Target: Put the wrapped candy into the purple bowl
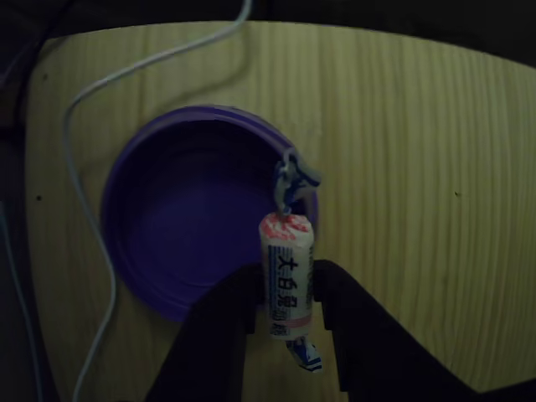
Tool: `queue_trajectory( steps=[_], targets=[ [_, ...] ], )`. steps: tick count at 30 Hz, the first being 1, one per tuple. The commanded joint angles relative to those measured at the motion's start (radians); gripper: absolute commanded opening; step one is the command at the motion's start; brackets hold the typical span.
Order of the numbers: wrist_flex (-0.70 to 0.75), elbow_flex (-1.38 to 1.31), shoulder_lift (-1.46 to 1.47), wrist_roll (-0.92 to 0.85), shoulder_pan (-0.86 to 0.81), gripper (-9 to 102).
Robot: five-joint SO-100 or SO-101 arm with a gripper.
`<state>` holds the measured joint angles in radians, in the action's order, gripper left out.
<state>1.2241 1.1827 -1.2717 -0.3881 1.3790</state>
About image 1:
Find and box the white candy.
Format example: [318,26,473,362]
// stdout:
[257,148,324,373]

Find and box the white USB cable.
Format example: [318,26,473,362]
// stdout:
[62,0,255,402]

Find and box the pale grey cable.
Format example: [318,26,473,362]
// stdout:
[0,200,43,402]

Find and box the purple bowl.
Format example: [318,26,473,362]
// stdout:
[100,104,320,323]

